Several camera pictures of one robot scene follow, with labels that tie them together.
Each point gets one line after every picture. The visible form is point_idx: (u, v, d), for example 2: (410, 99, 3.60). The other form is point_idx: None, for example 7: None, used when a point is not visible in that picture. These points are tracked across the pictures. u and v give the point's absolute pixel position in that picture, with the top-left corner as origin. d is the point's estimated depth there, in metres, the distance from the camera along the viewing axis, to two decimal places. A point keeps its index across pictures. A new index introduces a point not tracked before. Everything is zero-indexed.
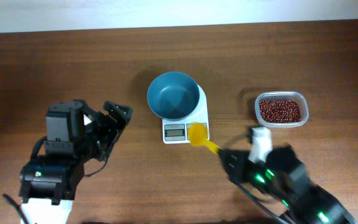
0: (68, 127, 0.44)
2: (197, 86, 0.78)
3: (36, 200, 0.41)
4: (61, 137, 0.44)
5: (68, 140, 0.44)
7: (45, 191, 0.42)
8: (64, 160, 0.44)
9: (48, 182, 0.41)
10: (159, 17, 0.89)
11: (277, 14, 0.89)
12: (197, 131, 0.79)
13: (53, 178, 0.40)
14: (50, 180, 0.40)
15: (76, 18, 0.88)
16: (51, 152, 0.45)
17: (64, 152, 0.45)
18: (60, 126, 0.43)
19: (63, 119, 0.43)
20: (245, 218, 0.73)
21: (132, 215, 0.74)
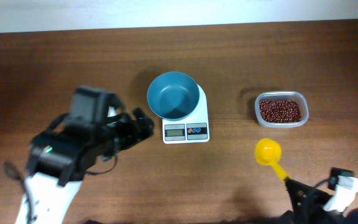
0: (94, 110, 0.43)
2: (197, 85, 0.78)
3: (43, 177, 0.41)
4: (85, 117, 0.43)
5: (90, 123, 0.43)
7: (52, 169, 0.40)
8: (79, 139, 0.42)
9: (56, 160, 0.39)
10: (159, 17, 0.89)
11: (277, 14, 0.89)
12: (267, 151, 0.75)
13: (63, 157, 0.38)
14: (58, 158, 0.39)
15: (76, 17, 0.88)
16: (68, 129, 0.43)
17: (81, 132, 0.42)
18: (85, 101, 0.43)
19: (89, 99, 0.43)
20: (245, 218, 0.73)
21: (132, 215, 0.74)
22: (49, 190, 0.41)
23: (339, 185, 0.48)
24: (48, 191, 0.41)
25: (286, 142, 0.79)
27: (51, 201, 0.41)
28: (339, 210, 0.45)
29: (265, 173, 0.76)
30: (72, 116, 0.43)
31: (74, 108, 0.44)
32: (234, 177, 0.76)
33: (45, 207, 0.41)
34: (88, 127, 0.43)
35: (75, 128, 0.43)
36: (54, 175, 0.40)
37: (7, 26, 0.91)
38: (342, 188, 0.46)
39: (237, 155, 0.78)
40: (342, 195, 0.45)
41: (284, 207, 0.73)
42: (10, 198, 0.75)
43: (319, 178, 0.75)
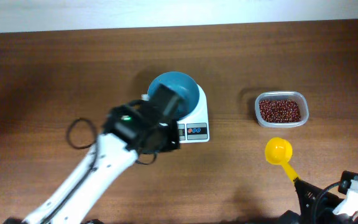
0: (171, 105, 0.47)
2: (197, 84, 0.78)
3: (112, 139, 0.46)
4: (158, 107, 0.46)
5: (163, 114, 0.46)
7: (122, 137, 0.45)
8: (153, 121, 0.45)
9: (130, 130, 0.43)
10: (159, 18, 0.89)
11: (277, 14, 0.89)
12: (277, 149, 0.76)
13: (132, 130, 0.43)
14: (127, 129, 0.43)
15: (76, 17, 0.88)
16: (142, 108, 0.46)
17: (148, 116, 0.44)
18: (165, 96, 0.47)
19: (168, 94, 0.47)
20: (245, 218, 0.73)
21: (132, 215, 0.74)
22: (108, 150, 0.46)
23: (352, 189, 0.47)
24: (110, 151, 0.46)
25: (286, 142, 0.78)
27: (114, 158, 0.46)
28: (350, 213, 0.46)
29: (265, 173, 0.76)
30: (146, 101, 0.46)
31: (155, 98, 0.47)
32: (234, 177, 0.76)
33: (106, 164, 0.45)
34: (156, 117, 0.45)
35: (145, 111, 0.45)
36: (122, 139, 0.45)
37: (7, 26, 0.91)
38: (353, 192, 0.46)
39: (237, 155, 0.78)
40: (353, 198, 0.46)
41: (284, 207, 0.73)
42: (10, 199, 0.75)
43: (320, 177, 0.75)
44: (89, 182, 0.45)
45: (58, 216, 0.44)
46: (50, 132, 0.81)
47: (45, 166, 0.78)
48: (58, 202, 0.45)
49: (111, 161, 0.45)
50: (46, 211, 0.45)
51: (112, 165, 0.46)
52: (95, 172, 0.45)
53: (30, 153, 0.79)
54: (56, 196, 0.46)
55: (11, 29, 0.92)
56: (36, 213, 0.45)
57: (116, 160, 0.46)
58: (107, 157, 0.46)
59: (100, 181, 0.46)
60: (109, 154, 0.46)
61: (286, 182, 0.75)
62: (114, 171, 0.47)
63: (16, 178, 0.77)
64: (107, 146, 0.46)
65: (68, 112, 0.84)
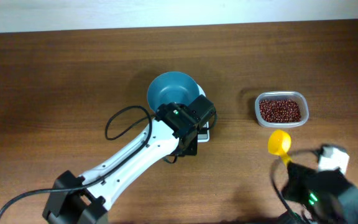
0: (207, 111, 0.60)
2: (189, 78, 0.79)
3: (160, 126, 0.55)
4: (197, 110, 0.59)
5: (199, 117, 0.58)
7: (169, 127, 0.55)
8: (193, 121, 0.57)
9: (179, 122, 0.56)
10: (159, 18, 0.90)
11: (276, 14, 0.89)
12: (273, 141, 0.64)
13: (181, 122, 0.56)
14: (177, 122, 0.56)
15: (77, 17, 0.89)
16: (186, 109, 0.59)
17: (192, 117, 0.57)
18: (204, 105, 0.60)
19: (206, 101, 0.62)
20: (246, 218, 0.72)
21: (132, 215, 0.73)
22: (159, 133, 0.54)
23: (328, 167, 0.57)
24: (161, 134, 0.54)
25: None
27: (165, 140, 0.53)
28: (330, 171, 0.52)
29: (265, 173, 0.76)
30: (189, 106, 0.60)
31: (196, 104, 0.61)
32: (234, 177, 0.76)
33: (157, 143, 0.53)
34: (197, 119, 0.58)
35: (188, 113, 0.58)
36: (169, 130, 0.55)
37: (9, 25, 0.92)
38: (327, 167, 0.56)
39: (237, 155, 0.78)
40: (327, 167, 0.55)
41: (285, 207, 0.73)
42: (9, 198, 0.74)
43: None
44: (142, 155, 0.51)
45: (111, 177, 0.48)
46: (50, 131, 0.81)
47: (45, 165, 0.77)
48: (112, 167, 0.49)
49: (161, 140, 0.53)
50: (100, 171, 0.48)
51: (161, 146, 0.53)
52: (148, 147, 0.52)
53: (31, 152, 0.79)
54: (110, 161, 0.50)
55: (13, 28, 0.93)
56: (91, 172, 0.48)
57: (165, 141, 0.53)
58: (158, 138, 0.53)
59: (149, 158, 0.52)
60: (160, 136, 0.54)
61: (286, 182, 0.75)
62: (160, 153, 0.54)
63: (15, 177, 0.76)
64: (158, 131, 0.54)
65: (69, 111, 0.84)
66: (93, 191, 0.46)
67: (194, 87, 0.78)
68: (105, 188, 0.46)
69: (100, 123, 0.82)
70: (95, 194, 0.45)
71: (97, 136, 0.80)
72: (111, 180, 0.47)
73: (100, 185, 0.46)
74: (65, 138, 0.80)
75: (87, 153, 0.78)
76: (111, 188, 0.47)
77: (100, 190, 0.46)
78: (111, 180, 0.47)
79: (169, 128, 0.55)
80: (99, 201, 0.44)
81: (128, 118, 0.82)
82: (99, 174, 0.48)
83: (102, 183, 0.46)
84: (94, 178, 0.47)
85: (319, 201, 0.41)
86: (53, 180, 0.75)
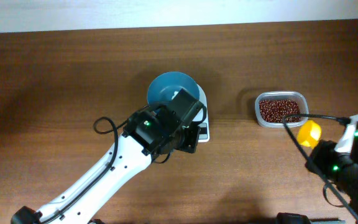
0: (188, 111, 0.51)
2: (184, 75, 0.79)
3: (130, 144, 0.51)
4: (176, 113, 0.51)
5: (177, 121, 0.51)
7: (140, 142, 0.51)
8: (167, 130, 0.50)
9: (150, 135, 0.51)
10: (159, 18, 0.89)
11: (276, 14, 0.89)
12: (306, 129, 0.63)
13: (153, 135, 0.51)
14: (148, 135, 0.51)
15: (76, 17, 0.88)
16: (160, 115, 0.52)
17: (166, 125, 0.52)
18: (182, 104, 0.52)
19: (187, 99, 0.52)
20: (246, 218, 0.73)
21: (132, 215, 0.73)
22: (127, 152, 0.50)
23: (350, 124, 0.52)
24: (128, 152, 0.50)
25: (286, 142, 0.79)
27: (131, 160, 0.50)
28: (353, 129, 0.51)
29: (265, 173, 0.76)
30: (166, 107, 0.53)
31: (174, 104, 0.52)
32: (234, 177, 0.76)
33: (123, 164, 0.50)
34: (173, 126, 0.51)
35: (162, 119, 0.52)
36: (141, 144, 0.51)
37: (7, 26, 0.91)
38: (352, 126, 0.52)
39: (237, 155, 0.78)
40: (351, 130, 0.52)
41: (284, 207, 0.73)
42: (10, 198, 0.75)
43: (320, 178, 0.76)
44: (105, 181, 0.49)
45: (69, 211, 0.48)
46: (50, 132, 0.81)
47: (45, 165, 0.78)
48: (71, 198, 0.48)
49: (128, 162, 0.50)
50: (59, 204, 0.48)
51: (129, 167, 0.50)
52: (112, 171, 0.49)
53: (31, 152, 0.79)
54: (71, 192, 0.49)
55: (12, 28, 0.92)
56: (49, 206, 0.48)
57: (132, 162, 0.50)
58: (125, 158, 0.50)
59: (115, 182, 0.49)
60: (127, 156, 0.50)
61: (286, 182, 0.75)
62: (130, 172, 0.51)
63: (16, 177, 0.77)
64: (128, 147, 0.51)
65: (69, 112, 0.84)
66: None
67: (192, 83, 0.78)
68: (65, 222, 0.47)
69: (100, 123, 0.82)
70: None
71: (97, 136, 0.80)
72: (71, 213, 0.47)
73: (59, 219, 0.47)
74: (65, 139, 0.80)
75: (87, 154, 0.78)
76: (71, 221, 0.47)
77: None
78: (71, 213, 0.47)
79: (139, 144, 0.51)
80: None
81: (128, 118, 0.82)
82: (59, 206, 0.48)
83: (60, 217, 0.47)
84: (54, 211, 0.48)
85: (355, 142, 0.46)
86: (54, 181, 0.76)
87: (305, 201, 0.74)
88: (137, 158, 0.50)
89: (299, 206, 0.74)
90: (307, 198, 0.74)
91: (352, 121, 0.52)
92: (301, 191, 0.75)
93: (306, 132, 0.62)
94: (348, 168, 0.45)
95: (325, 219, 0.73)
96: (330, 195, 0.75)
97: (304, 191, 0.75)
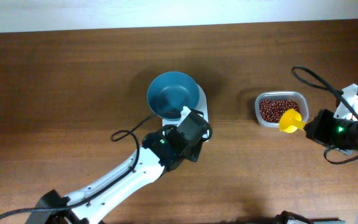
0: (199, 132, 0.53)
2: (183, 75, 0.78)
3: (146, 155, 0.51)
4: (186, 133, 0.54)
5: (188, 142, 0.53)
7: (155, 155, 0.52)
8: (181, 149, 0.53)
9: (163, 152, 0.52)
10: (160, 18, 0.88)
11: (277, 15, 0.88)
12: (286, 117, 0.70)
13: (165, 152, 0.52)
14: (161, 151, 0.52)
15: (76, 17, 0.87)
16: (174, 134, 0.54)
17: (176, 145, 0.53)
18: (192, 126, 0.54)
19: (198, 121, 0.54)
20: (245, 218, 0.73)
21: (132, 216, 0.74)
22: (146, 158, 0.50)
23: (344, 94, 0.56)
24: (148, 160, 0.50)
25: (286, 142, 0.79)
27: (151, 166, 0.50)
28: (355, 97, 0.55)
29: (265, 173, 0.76)
30: (176, 127, 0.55)
31: (186, 126, 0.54)
32: (234, 177, 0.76)
33: (143, 169, 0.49)
34: (183, 145, 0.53)
35: (173, 139, 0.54)
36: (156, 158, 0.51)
37: (5, 27, 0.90)
38: (348, 96, 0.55)
39: (237, 155, 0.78)
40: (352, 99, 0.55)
41: (284, 207, 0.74)
42: (10, 198, 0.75)
43: (319, 177, 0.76)
44: (127, 181, 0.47)
45: (96, 200, 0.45)
46: (50, 131, 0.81)
47: (45, 165, 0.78)
48: (98, 188, 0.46)
49: (148, 167, 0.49)
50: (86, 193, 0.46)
51: (148, 173, 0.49)
52: (133, 173, 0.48)
53: (31, 153, 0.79)
54: (97, 183, 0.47)
55: (10, 29, 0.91)
56: (76, 193, 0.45)
57: (151, 168, 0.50)
58: (145, 164, 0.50)
59: (134, 184, 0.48)
60: (146, 162, 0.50)
61: (286, 182, 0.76)
62: (146, 179, 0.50)
63: (16, 177, 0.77)
64: (146, 156, 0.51)
65: (68, 112, 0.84)
66: (78, 213, 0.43)
67: (191, 83, 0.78)
68: (89, 211, 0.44)
69: (100, 123, 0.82)
70: (79, 215, 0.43)
71: (97, 136, 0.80)
72: (96, 203, 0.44)
73: (84, 208, 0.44)
74: (65, 139, 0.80)
75: (88, 154, 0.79)
76: (94, 211, 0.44)
77: (85, 213, 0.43)
78: (96, 204, 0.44)
79: (155, 155, 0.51)
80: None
81: (128, 118, 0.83)
82: (85, 195, 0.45)
83: (86, 205, 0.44)
84: (80, 198, 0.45)
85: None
86: (53, 181, 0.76)
87: (304, 201, 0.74)
88: (155, 166, 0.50)
89: (298, 206, 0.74)
90: (307, 198, 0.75)
91: (345, 93, 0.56)
92: (301, 191, 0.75)
93: (287, 117, 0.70)
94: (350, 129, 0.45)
95: (325, 219, 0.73)
96: (330, 195, 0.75)
97: (303, 191, 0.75)
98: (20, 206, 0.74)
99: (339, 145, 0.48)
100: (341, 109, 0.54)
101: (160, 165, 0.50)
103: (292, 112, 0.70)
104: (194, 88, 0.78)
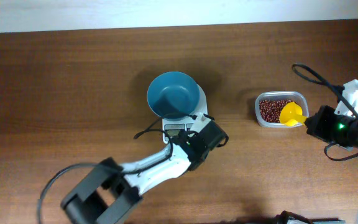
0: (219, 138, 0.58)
2: (183, 75, 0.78)
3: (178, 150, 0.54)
4: (207, 139, 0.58)
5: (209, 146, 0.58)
7: (184, 152, 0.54)
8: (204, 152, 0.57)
9: (189, 151, 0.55)
10: (160, 18, 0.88)
11: (278, 15, 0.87)
12: (286, 109, 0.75)
13: (191, 152, 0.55)
14: (188, 149, 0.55)
15: (74, 17, 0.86)
16: (197, 139, 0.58)
17: (199, 149, 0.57)
18: (214, 132, 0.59)
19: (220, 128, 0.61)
20: (245, 218, 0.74)
21: (132, 215, 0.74)
22: (178, 152, 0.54)
23: (346, 90, 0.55)
24: (180, 153, 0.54)
25: (286, 142, 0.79)
27: (184, 158, 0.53)
28: (357, 92, 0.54)
29: (265, 173, 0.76)
30: (198, 134, 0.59)
31: (207, 132, 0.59)
32: (234, 177, 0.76)
33: (177, 160, 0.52)
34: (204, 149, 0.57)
35: (196, 144, 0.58)
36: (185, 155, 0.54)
37: (2, 28, 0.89)
38: (348, 93, 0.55)
39: (237, 155, 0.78)
40: (352, 96, 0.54)
41: (284, 207, 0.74)
42: (10, 199, 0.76)
43: (319, 177, 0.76)
44: (165, 167, 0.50)
45: (144, 173, 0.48)
46: (51, 132, 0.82)
47: (45, 165, 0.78)
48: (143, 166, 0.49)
49: (181, 159, 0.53)
50: (135, 166, 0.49)
51: (180, 164, 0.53)
52: (170, 161, 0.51)
53: (31, 153, 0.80)
54: (143, 163, 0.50)
55: (6, 30, 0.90)
56: (127, 165, 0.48)
57: (184, 161, 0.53)
58: (178, 156, 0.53)
59: (168, 172, 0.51)
60: (179, 155, 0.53)
61: (286, 182, 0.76)
62: (175, 171, 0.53)
63: (17, 178, 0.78)
64: (178, 150, 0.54)
65: (69, 112, 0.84)
66: (129, 180, 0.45)
67: (191, 83, 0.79)
68: (139, 181, 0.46)
69: (101, 123, 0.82)
70: (130, 183, 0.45)
71: (97, 136, 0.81)
72: (144, 176, 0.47)
73: (135, 178, 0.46)
74: (66, 139, 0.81)
75: (88, 154, 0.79)
76: (143, 183, 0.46)
77: (137, 182, 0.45)
78: (145, 176, 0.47)
79: (184, 152, 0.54)
80: (134, 190, 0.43)
81: (128, 118, 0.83)
82: (135, 168, 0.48)
83: (137, 176, 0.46)
84: (130, 170, 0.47)
85: None
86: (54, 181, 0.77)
87: (305, 201, 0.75)
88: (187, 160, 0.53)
89: (298, 206, 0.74)
90: (307, 198, 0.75)
91: (348, 88, 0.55)
92: (301, 191, 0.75)
93: (286, 110, 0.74)
94: (352, 127, 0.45)
95: (324, 219, 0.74)
96: (330, 195, 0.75)
97: (303, 191, 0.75)
98: (21, 206, 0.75)
99: (338, 142, 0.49)
100: (342, 106, 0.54)
101: (189, 160, 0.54)
103: (292, 105, 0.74)
104: (194, 88, 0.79)
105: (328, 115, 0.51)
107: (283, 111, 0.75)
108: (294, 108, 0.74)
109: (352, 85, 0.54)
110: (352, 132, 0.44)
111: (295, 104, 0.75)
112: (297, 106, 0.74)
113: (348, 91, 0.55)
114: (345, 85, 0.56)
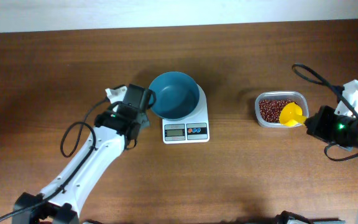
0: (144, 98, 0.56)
2: (183, 75, 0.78)
3: (102, 130, 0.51)
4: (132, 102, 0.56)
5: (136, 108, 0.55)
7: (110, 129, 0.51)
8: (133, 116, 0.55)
9: (117, 124, 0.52)
10: (160, 18, 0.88)
11: (278, 15, 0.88)
12: (286, 109, 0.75)
13: (118, 124, 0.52)
14: (114, 124, 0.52)
15: (74, 17, 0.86)
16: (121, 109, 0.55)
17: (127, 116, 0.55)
18: (136, 94, 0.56)
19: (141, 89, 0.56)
20: (245, 218, 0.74)
21: (132, 215, 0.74)
22: (103, 135, 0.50)
23: (346, 90, 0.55)
24: (105, 134, 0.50)
25: (286, 142, 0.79)
27: (110, 137, 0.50)
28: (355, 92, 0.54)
29: (265, 174, 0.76)
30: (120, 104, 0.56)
31: (129, 98, 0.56)
32: (234, 177, 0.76)
33: (105, 143, 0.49)
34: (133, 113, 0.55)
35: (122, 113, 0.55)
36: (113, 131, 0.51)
37: (3, 27, 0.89)
38: (347, 92, 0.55)
39: (237, 155, 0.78)
40: (351, 95, 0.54)
41: (284, 207, 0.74)
42: (10, 198, 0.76)
43: (319, 178, 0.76)
44: (92, 159, 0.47)
45: (69, 184, 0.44)
46: (50, 131, 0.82)
47: (45, 165, 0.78)
48: (68, 174, 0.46)
49: (109, 140, 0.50)
50: (58, 182, 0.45)
51: (110, 145, 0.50)
52: (97, 150, 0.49)
53: (30, 153, 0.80)
54: (64, 171, 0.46)
55: (7, 29, 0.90)
56: (47, 187, 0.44)
57: (113, 140, 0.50)
58: (105, 139, 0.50)
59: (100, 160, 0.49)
60: (105, 137, 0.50)
61: (286, 182, 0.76)
62: (111, 153, 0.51)
63: (17, 178, 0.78)
64: (102, 132, 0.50)
65: (68, 112, 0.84)
66: (57, 201, 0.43)
67: (191, 83, 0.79)
68: (67, 196, 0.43)
69: None
70: (59, 203, 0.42)
71: None
72: (71, 188, 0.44)
73: (62, 195, 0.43)
74: (65, 139, 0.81)
75: None
76: (73, 195, 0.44)
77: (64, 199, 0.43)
78: (71, 188, 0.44)
79: (112, 129, 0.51)
80: (66, 208, 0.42)
81: None
82: (58, 184, 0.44)
83: (62, 192, 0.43)
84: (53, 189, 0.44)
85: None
86: None
87: (305, 201, 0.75)
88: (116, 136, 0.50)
89: (298, 206, 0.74)
90: (307, 198, 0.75)
91: (347, 88, 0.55)
92: (301, 191, 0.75)
93: (286, 110, 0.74)
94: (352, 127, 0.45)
95: (324, 219, 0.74)
96: (330, 195, 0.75)
97: (303, 191, 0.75)
98: None
99: (339, 142, 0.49)
100: (342, 106, 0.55)
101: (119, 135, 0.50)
103: (292, 106, 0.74)
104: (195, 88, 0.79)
105: (328, 116, 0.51)
107: (283, 111, 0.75)
108: (294, 108, 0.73)
109: (350, 85, 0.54)
110: (352, 130, 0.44)
111: (294, 104, 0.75)
112: (297, 106, 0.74)
113: (348, 90, 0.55)
114: (345, 85, 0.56)
